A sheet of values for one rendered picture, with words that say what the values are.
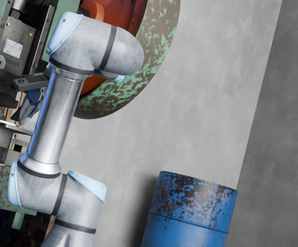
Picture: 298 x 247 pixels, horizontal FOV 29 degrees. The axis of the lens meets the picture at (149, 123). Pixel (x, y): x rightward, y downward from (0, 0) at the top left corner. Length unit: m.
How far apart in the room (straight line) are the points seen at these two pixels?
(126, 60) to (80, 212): 0.42
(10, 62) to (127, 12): 0.52
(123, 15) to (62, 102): 0.98
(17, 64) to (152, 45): 0.51
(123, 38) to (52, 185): 0.43
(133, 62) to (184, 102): 3.24
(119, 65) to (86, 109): 0.93
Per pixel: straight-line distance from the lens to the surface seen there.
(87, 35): 1.42
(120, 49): 1.42
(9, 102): 2.22
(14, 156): 2.17
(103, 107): 2.33
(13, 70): 2.21
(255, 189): 5.27
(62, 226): 1.57
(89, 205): 1.56
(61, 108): 1.47
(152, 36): 2.21
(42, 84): 1.95
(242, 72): 5.28
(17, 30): 2.22
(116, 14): 2.42
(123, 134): 4.25
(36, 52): 2.22
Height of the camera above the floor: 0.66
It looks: 7 degrees up
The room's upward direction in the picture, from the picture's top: 15 degrees clockwise
